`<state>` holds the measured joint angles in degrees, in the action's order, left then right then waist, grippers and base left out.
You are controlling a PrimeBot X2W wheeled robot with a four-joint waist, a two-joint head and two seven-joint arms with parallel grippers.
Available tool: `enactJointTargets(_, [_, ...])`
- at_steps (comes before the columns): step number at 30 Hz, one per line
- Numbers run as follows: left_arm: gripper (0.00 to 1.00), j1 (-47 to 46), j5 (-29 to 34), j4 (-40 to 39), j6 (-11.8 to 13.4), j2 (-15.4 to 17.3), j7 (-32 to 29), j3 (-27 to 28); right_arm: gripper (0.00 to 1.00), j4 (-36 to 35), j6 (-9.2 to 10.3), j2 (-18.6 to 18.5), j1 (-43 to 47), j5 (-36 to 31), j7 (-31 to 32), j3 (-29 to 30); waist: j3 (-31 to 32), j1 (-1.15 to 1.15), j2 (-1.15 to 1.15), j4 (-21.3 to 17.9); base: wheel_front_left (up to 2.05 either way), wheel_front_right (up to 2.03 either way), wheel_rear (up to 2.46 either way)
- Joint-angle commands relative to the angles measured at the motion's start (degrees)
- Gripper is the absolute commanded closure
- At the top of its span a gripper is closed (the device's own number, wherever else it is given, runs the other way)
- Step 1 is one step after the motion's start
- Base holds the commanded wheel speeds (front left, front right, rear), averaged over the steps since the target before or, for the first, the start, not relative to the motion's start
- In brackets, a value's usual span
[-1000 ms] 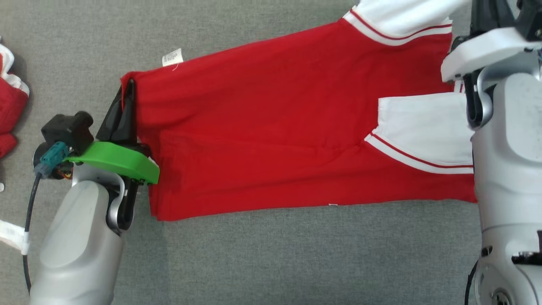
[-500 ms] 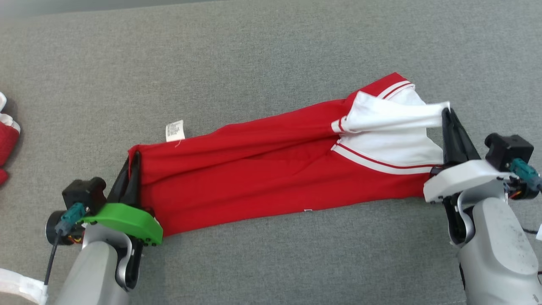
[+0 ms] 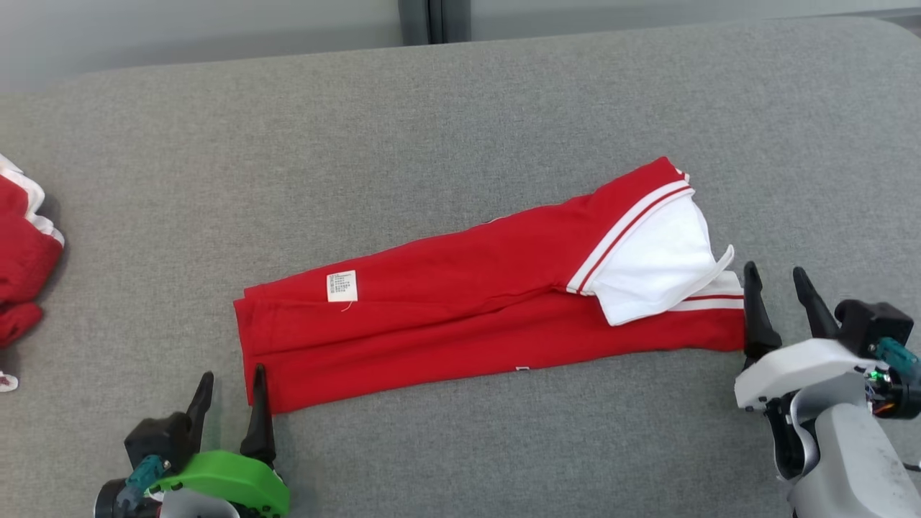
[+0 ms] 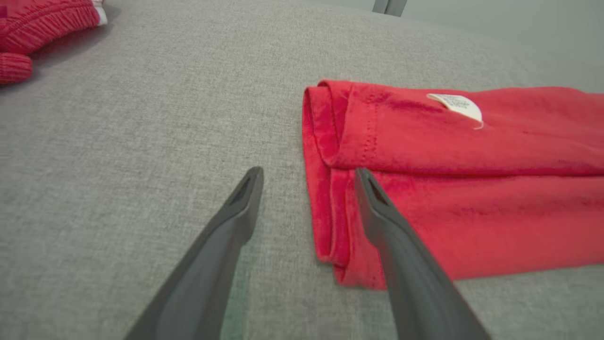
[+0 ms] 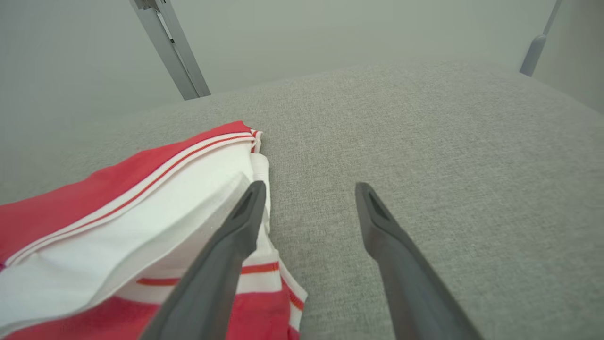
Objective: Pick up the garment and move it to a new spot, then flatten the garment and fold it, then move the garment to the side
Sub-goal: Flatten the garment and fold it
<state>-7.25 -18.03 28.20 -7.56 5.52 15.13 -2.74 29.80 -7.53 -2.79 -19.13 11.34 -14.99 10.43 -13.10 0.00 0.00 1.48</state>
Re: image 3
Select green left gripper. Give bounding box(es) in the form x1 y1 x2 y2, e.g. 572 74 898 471
148 363 292 518

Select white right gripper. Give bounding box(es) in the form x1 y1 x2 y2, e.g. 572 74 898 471
734 261 875 483

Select red garment striped white trim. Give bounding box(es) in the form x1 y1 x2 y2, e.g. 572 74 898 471
232 156 747 416

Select red shorts white side stripe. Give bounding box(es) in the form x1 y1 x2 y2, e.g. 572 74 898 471
0 153 65 393

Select grey fabric sofa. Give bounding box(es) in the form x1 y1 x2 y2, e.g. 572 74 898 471
0 16 921 518

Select teal left camera connector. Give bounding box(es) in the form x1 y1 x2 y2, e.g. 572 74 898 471
119 455 173 508

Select teal camera connector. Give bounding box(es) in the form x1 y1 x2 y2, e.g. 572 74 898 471
119 455 173 508
867 337 921 386

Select teal right camera connector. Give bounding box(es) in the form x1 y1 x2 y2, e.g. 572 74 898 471
867 337 921 386

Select grey door frame post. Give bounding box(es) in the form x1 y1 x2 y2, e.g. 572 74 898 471
398 0 472 45

